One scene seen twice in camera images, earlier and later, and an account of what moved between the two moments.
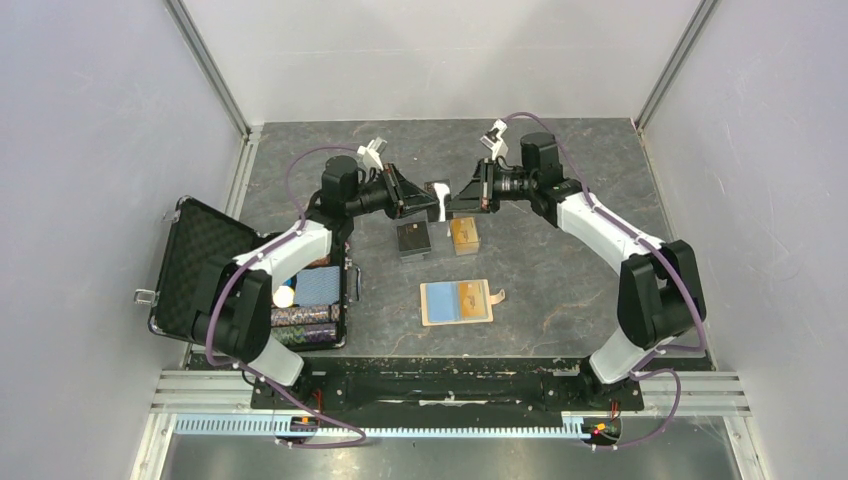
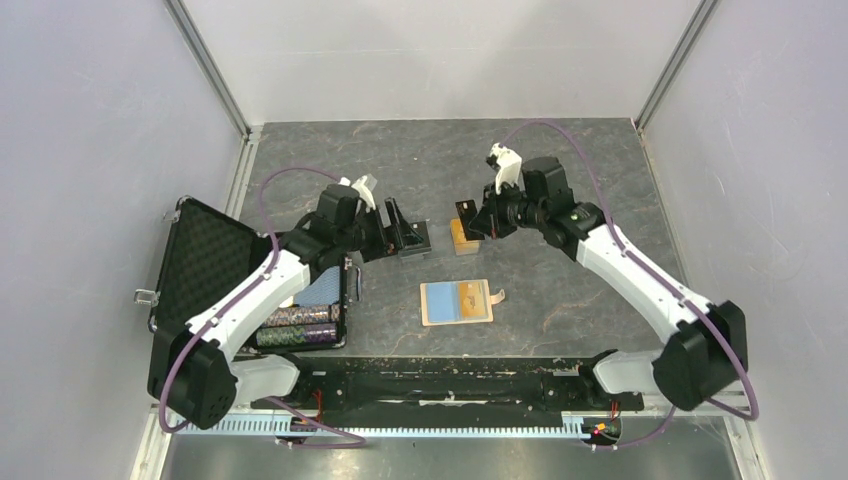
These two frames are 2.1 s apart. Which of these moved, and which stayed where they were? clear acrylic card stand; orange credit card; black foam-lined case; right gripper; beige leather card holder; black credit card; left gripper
Moved: left gripper; right gripper; black credit card
Stayed: black foam-lined case; orange credit card; clear acrylic card stand; beige leather card holder
